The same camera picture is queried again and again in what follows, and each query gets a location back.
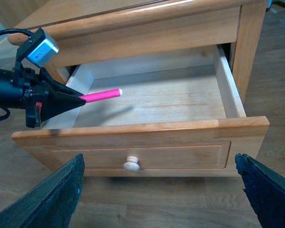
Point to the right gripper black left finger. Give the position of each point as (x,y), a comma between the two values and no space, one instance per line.
(50,204)

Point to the round wooden drawer knob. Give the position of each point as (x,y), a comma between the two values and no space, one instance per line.
(131,164)

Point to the pink marker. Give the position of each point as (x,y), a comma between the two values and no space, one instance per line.
(102,95)

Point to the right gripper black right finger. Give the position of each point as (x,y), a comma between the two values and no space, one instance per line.
(265,190)

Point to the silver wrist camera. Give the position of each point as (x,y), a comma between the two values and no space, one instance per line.
(39,48)

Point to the wooden nightstand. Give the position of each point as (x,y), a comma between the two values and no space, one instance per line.
(96,30)

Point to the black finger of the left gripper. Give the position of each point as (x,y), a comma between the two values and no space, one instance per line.
(55,104)
(57,86)

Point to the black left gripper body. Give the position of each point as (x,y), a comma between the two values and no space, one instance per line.
(29,93)

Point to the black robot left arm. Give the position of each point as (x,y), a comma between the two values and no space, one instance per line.
(6,90)

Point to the wooden drawer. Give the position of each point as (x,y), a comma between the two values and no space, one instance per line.
(180,114)

